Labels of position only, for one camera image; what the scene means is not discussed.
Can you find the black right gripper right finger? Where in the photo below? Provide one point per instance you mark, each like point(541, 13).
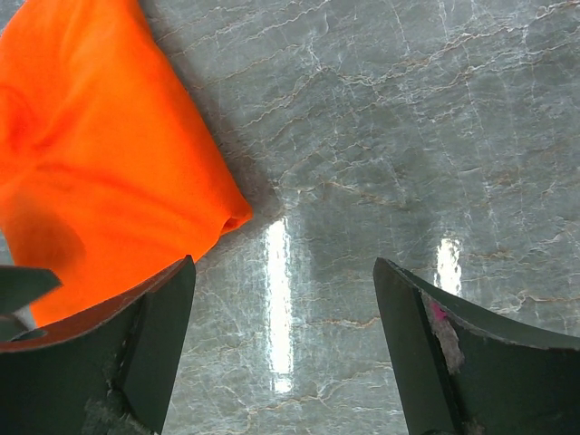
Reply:
point(462, 369)

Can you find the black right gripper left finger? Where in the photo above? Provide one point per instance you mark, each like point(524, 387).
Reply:
point(109, 369)

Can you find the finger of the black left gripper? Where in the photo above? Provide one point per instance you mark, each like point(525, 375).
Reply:
point(21, 285)
point(11, 327)

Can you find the orange t-shirt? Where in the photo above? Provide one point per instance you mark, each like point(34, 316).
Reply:
point(108, 172)

